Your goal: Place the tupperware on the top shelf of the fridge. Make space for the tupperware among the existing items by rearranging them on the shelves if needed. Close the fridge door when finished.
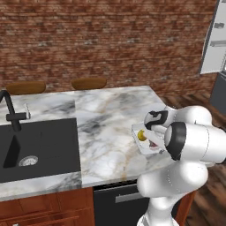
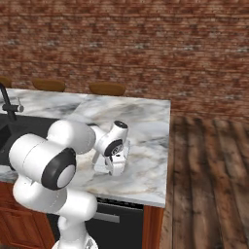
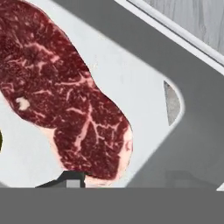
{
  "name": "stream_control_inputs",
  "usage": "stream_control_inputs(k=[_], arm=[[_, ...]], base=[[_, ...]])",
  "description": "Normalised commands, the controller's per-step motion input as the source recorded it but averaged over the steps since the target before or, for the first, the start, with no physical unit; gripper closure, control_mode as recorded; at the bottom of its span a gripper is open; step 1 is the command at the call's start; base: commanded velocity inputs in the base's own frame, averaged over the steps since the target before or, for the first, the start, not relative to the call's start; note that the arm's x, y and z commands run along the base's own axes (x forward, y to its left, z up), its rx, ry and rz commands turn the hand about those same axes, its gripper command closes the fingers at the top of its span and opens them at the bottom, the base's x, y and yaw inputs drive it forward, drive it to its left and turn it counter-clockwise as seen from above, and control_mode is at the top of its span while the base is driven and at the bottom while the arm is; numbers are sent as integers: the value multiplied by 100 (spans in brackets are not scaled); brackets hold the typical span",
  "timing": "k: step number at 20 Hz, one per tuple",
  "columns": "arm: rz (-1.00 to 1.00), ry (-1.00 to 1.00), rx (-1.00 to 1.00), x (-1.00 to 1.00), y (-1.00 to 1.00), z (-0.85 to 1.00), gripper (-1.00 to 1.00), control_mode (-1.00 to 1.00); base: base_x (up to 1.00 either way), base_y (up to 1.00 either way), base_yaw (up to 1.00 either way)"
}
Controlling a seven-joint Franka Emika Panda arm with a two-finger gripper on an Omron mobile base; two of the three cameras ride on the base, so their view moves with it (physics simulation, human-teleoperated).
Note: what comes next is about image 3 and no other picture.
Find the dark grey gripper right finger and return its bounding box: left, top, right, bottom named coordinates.
left=164, top=170, right=219, bottom=189

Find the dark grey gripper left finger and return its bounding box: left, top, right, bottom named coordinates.
left=34, top=171, right=87, bottom=189

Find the raw red marbled steak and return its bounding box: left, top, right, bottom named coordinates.
left=0, top=0, right=135, bottom=188

